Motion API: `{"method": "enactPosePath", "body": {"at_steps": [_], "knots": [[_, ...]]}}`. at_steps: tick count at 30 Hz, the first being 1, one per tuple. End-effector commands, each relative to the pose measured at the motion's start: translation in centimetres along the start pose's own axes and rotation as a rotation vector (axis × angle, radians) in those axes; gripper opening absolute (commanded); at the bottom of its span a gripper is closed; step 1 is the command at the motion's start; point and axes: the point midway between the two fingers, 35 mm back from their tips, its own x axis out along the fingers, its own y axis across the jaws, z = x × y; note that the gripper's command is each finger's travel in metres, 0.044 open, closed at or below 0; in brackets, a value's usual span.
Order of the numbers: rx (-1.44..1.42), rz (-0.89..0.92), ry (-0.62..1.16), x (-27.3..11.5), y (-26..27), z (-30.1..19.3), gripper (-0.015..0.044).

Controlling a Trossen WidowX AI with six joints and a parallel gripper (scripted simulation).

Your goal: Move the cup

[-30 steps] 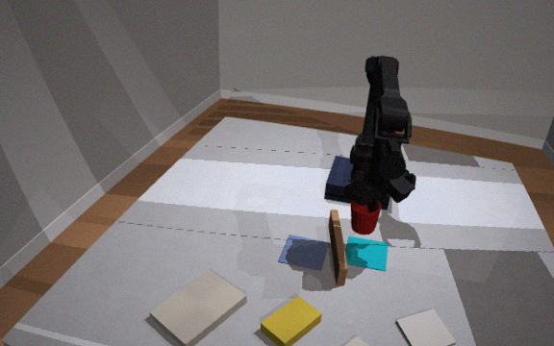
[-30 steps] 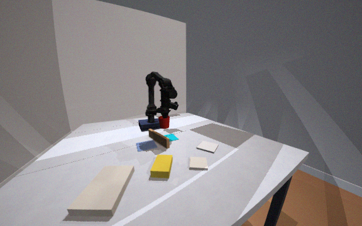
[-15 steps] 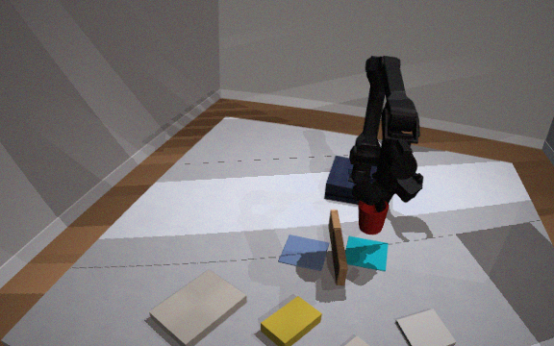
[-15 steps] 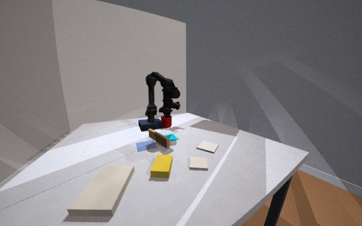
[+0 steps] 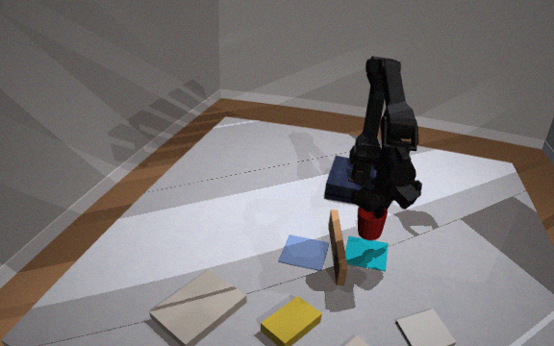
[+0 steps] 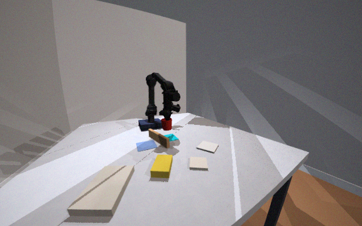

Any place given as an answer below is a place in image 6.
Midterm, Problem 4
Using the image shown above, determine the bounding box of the beige flat square pad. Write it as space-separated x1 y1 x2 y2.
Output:
190 157 208 170

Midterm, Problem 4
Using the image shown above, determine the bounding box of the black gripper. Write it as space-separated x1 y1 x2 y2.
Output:
159 101 173 121

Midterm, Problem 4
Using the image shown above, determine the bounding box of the yellow rectangular block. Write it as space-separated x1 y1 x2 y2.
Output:
150 154 173 178

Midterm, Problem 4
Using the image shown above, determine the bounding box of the red cup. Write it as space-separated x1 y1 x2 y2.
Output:
161 118 172 131

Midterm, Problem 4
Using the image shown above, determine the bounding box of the brown wooden plank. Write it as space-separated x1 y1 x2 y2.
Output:
149 129 170 148

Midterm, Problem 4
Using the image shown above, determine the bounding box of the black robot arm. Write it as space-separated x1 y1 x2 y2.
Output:
145 72 180 123

